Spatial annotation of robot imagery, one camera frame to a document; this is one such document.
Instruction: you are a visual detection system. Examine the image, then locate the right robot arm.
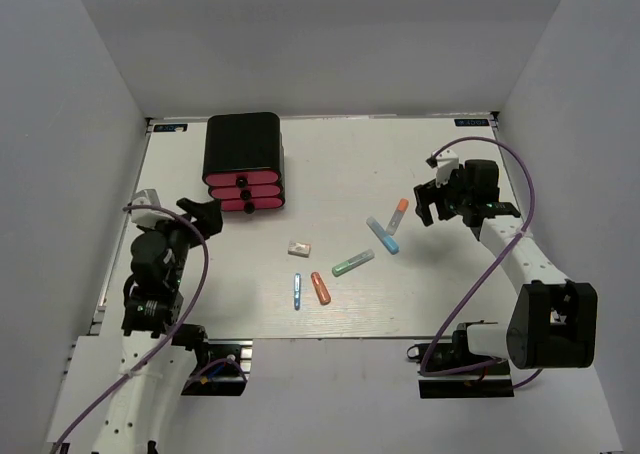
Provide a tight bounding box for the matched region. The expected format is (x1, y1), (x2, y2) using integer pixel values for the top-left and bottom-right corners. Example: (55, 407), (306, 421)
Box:
(414, 157), (598, 376)

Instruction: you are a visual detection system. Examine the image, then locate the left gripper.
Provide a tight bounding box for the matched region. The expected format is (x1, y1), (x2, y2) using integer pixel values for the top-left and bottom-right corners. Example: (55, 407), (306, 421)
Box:
(140, 198), (223, 287)

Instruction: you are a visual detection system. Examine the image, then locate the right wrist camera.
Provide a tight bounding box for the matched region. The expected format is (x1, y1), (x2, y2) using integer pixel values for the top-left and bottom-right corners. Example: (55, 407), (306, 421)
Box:
(426, 149), (460, 188)

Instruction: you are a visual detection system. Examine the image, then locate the blue corner label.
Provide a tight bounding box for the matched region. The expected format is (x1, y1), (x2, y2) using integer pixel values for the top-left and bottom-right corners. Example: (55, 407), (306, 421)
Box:
(153, 123), (188, 133)
(454, 118), (490, 127)

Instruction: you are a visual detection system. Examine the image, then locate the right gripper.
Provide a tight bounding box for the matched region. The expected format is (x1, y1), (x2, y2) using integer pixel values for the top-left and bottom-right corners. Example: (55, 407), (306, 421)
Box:
(415, 164), (473, 226)

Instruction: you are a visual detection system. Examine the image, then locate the purple cable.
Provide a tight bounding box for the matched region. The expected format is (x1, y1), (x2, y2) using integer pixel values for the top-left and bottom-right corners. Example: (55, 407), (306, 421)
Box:
(52, 203), (249, 450)
(418, 137), (546, 390)

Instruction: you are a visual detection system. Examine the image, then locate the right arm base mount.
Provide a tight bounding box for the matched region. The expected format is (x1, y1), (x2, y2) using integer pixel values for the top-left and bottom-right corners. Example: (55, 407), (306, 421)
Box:
(418, 323), (514, 400)

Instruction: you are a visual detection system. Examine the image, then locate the blue capped highlighter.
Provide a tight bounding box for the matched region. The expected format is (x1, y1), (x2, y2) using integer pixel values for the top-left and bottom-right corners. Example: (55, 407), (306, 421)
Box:
(366, 216), (399, 255)

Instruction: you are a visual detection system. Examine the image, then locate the pink top drawer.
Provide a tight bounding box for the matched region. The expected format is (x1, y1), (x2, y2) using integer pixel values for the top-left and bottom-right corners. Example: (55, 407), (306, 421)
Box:
(203, 170), (280, 187)

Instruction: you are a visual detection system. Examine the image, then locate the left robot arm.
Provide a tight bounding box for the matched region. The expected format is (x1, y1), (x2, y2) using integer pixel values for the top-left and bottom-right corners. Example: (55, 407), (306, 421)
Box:
(92, 197), (223, 453)

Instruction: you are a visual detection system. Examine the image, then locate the black drawer cabinet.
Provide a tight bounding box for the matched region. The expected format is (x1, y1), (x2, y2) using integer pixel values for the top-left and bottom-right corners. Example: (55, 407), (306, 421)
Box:
(202, 112), (285, 204)

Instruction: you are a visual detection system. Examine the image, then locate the pink bottom drawer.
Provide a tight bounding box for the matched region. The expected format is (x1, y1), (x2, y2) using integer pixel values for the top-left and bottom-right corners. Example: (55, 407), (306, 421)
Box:
(221, 196), (284, 214)

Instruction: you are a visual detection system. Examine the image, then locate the white eraser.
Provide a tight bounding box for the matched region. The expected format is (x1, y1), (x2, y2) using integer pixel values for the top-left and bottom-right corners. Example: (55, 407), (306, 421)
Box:
(287, 241), (311, 258)

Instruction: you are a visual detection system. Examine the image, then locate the left blue corner label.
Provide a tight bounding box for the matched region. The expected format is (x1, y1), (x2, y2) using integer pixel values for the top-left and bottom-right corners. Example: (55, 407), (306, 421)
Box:
(153, 123), (188, 133)

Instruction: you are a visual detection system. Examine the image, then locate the pink drawer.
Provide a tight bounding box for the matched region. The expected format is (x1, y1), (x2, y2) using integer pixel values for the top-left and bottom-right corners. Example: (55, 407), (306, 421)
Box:
(203, 170), (280, 187)
(209, 184), (282, 201)
(221, 196), (284, 214)

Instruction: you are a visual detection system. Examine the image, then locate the right blue corner label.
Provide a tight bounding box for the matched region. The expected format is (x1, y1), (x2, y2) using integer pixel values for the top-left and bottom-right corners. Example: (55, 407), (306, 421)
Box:
(454, 118), (490, 127)

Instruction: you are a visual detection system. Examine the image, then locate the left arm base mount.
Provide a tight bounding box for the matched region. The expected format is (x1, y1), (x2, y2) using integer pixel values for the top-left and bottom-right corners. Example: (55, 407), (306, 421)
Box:
(171, 324), (253, 397)

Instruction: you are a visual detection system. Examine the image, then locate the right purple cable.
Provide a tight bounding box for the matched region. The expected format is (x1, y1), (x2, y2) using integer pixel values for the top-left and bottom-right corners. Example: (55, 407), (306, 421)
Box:
(418, 137), (546, 390)

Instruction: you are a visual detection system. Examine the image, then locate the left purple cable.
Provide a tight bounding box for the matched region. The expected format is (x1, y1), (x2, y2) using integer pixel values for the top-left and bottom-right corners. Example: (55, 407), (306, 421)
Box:
(52, 203), (249, 450)

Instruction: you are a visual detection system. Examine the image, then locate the orange capped highlighter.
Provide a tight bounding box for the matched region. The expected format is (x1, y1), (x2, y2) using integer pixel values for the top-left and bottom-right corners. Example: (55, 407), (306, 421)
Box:
(386, 198), (409, 236)

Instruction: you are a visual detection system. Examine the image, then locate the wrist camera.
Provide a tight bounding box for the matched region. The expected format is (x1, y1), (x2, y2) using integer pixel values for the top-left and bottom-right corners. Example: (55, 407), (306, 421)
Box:
(130, 188), (163, 229)
(426, 149), (460, 188)

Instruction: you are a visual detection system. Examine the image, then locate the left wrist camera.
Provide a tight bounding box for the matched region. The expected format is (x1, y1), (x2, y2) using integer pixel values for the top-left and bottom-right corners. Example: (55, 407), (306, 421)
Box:
(130, 188), (163, 229)

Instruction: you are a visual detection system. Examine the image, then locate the blue pen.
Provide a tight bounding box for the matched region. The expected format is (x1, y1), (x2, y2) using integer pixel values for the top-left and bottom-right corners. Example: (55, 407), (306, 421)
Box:
(293, 273), (301, 311)

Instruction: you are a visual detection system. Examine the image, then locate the green capped highlighter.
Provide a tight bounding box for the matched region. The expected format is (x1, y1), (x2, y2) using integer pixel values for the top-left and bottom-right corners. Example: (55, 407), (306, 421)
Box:
(331, 249), (375, 277)

